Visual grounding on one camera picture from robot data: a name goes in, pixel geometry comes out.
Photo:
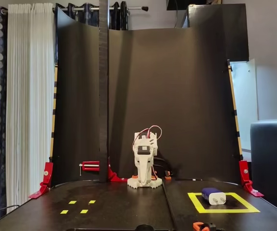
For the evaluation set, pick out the black wall shelf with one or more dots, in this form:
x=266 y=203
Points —
x=184 y=4

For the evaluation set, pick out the dark blue armchair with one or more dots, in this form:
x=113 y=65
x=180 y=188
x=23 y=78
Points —
x=273 y=156

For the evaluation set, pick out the long orange black clamp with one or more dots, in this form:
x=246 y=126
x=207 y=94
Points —
x=197 y=226

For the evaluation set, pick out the blue white charger block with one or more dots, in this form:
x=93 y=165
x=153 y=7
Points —
x=216 y=198

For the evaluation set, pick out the white pleated curtain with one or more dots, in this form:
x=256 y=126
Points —
x=28 y=96

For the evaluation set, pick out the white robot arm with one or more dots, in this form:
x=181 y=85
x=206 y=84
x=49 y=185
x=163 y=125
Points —
x=154 y=145

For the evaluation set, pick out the black backdrop sheet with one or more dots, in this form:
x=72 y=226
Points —
x=165 y=96

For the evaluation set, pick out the small yellow tape marker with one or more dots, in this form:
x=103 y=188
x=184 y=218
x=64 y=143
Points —
x=92 y=201
x=72 y=202
x=84 y=211
x=64 y=211

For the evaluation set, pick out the white cabinet door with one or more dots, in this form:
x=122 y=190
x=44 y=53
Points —
x=245 y=96

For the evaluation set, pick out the red corner bracket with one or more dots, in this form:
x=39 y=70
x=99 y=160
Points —
x=244 y=168
x=47 y=173

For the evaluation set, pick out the small orange black clamp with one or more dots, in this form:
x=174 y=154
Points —
x=154 y=177
x=167 y=177
x=134 y=177

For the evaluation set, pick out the silver curtain rod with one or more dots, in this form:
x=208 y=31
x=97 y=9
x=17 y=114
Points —
x=133 y=8

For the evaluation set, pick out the wooden stick with black bands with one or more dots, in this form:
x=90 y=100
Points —
x=233 y=96
x=54 y=103

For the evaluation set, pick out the red post foot bracket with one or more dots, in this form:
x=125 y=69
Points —
x=113 y=176

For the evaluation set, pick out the yellow tape square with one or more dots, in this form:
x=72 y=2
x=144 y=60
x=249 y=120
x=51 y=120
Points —
x=225 y=211

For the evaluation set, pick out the red c-clamp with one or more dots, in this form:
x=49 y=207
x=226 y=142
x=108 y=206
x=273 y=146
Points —
x=91 y=166

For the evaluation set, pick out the black wall cabinet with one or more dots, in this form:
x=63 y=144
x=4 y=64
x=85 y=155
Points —
x=225 y=29

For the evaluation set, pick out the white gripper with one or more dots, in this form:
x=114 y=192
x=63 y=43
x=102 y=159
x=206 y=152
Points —
x=142 y=166

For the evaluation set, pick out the black vertical camera post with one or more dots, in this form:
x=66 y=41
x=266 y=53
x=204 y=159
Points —
x=103 y=96

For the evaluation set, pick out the dark eyelet curtain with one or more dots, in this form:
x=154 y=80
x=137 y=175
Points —
x=90 y=18

